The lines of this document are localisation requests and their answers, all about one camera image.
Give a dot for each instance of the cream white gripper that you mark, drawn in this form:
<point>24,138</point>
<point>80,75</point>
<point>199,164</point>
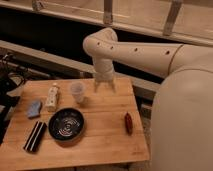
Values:
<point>104,72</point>

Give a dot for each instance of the translucent white ceramic cup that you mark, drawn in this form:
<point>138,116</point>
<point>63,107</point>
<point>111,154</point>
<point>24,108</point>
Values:
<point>78,91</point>

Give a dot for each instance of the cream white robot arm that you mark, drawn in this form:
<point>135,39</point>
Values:
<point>182,110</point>

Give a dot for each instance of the dark red oblong object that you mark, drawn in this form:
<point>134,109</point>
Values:
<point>128,123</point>

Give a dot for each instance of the white squeeze bottle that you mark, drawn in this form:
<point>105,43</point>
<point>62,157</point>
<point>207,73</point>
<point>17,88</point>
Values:
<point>52,98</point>

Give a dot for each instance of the black patterned bowl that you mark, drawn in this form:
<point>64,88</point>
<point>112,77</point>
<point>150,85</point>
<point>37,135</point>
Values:
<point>66,124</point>

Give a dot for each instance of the wooden table board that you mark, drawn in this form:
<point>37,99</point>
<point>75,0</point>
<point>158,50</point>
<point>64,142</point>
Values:
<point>104,141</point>

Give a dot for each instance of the black white striped box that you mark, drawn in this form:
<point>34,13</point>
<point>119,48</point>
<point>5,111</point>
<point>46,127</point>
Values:
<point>35,137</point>

